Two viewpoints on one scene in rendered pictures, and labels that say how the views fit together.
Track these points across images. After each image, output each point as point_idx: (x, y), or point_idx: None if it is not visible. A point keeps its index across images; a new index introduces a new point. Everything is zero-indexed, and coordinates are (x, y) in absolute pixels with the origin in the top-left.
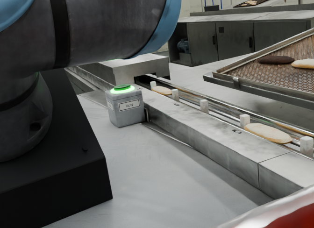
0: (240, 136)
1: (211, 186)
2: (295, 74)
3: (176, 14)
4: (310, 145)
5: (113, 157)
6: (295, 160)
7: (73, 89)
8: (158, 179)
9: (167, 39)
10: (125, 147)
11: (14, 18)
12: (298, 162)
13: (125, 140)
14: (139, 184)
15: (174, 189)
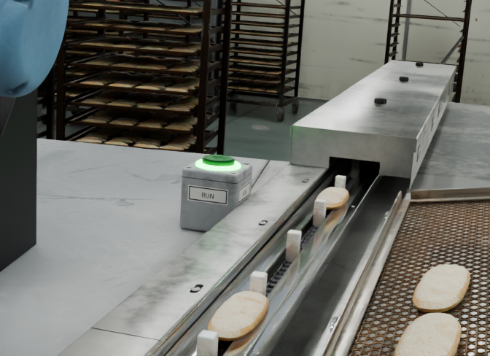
0: (179, 295)
1: (68, 343)
2: (466, 249)
3: (2, 50)
4: (205, 348)
5: (79, 259)
6: (126, 348)
7: (6, 123)
8: (49, 305)
9: (4, 82)
10: (121, 254)
11: None
12: (122, 351)
13: (144, 247)
14: (20, 299)
15: (32, 323)
